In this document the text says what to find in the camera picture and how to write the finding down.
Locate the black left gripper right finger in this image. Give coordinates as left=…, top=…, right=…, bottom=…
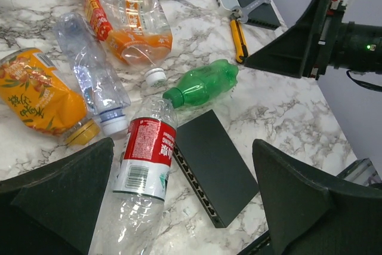
left=252, top=139, right=381, bottom=254

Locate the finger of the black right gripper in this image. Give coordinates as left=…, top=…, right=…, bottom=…
left=244, top=0, right=331, bottom=78

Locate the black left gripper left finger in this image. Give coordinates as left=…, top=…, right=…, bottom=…
left=1, top=137, right=114, bottom=254

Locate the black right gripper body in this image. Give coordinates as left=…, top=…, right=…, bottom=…
left=310, top=0, right=346, bottom=80

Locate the black box rear right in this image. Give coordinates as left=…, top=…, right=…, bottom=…
left=238, top=0, right=281, bottom=30

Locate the yellow utility knife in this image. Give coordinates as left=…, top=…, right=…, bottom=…
left=230, top=16, right=249, bottom=64

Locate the silver wrench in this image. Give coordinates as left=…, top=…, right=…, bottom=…
left=231, top=0, right=271, bottom=24

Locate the red label water bottle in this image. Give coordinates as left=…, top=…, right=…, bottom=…
left=89, top=96, right=178, bottom=254

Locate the green plastic bottle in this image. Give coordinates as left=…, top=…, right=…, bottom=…
left=162, top=59, right=239, bottom=109

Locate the small orange juice bottle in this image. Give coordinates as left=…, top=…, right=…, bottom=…
left=1, top=48, right=100, bottom=146

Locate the clear crushed bottle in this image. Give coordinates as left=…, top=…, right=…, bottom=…
left=53, top=13, right=131, bottom=136

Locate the white bottle cap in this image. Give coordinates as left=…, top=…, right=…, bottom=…
left=144, top=67, right=167, bottom=87

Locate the large orange juice bottle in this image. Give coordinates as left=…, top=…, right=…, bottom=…
left=82, top=0, right=172, bottom=68

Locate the black network switch centre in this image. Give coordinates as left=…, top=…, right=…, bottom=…
left=174, top=110, right=259, bottom=228

